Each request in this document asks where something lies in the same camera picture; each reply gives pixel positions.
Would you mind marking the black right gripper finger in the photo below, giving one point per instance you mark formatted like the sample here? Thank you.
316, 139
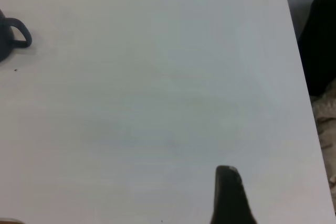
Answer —
229, 200

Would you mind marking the dark blue ceramic mug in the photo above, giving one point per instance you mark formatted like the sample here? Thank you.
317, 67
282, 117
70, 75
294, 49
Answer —
5, 43

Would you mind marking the black box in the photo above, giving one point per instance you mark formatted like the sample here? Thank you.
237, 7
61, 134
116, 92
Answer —
320, 43

